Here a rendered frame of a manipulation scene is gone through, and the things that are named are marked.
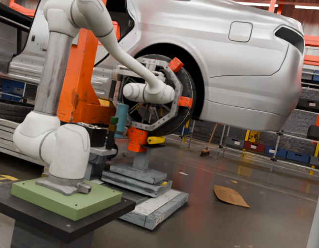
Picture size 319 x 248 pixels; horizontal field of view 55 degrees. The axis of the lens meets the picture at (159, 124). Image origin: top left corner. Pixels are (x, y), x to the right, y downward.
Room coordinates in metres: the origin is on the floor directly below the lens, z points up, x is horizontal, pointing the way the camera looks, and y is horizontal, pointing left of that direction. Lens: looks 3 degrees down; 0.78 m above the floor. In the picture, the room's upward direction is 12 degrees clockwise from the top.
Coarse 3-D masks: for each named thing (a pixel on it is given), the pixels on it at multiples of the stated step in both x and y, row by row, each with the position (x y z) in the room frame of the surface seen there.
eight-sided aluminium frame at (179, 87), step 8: (160, 64) 2.32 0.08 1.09; (176, 80) 2.27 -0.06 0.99; (120, 88) 2.47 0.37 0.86; (176, 88) 2.26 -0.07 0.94; (120, 96) 2.47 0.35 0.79; (176, 96) 2.30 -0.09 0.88; (176, 104) 2.25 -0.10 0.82; (176, 112) 2.28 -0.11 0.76; (128, 120) 2.38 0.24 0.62; (160, 120) 2.29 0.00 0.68; (168, 120) 2.28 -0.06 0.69; (144, 128) 2.33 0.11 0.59; (152, 128) 2.30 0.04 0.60
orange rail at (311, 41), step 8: (272, 0) 8.00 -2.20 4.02; (280, 0) 10.05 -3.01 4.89; (16, 8) 11.32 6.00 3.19; (24, 8) 11.71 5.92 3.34; (272, 8) 7.98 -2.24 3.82; (280, 8) 10.02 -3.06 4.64; (32, 16) 11.14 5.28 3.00; (304, 40) 7.60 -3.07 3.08; (312, 40) 7.53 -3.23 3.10; (312, 64) 9.55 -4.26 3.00
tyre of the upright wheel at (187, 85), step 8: (144, 56) 2.46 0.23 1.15; (152, 56) 2.44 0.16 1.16; (160, 56) 2.42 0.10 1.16; (176, 72) 2.36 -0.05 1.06; (184, 72) 2.36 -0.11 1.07; (184, 80) 2.33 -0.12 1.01; (192, 80) 2.50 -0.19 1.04; (184, 88) 2.33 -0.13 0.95; (192, 88) 2.41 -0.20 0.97; (184, 96) 2.32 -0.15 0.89; (192, 96) 2.39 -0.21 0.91; (192, 104) 2.42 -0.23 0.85; (184, 112) 2.32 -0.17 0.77; (192, 112) 2.49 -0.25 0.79; (176, 120) 2.33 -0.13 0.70; (184, 120) 2.41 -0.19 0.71; (160, 128) 2.37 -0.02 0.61; (168, 128) 2.35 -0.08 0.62; (176, 128) 2.44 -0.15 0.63; (152, 136) 2.41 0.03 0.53
